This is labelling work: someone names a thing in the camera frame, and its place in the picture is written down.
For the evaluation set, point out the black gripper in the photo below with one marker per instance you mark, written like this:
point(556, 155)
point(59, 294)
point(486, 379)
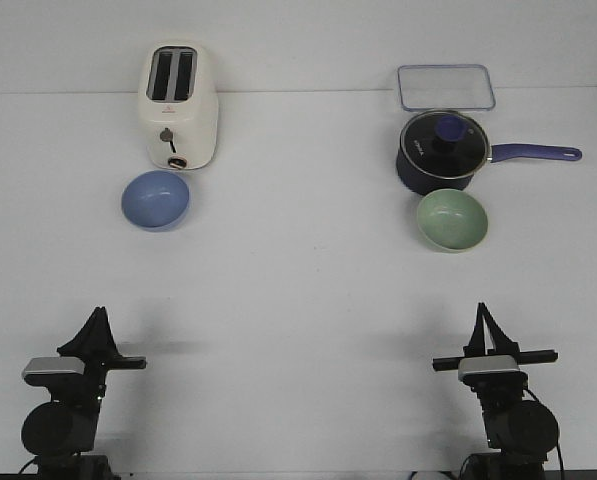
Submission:
point(94, 344)
point(502, 353)

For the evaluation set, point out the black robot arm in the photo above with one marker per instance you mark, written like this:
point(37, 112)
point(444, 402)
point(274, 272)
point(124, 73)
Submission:
point(520, 430)
point(60, 433)

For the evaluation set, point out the cream two-slot toaster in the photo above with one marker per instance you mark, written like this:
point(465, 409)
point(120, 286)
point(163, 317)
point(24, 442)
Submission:
point(178, 106)

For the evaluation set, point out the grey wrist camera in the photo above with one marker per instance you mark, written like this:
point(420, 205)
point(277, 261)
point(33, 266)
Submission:
point(485, 365)
point(45, 371)

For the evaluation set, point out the dark blue saucepan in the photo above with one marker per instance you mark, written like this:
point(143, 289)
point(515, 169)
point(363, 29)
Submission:
point(508, 153)

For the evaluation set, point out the glass pot lid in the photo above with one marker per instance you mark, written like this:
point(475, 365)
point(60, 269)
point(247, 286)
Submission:
point(445, 144)

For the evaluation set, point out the green bowl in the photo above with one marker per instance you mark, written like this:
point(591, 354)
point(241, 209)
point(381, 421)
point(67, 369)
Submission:
point(452, 220)

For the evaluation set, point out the blue bowl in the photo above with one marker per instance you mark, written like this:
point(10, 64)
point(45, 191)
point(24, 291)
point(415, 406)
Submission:
point(156, 200)

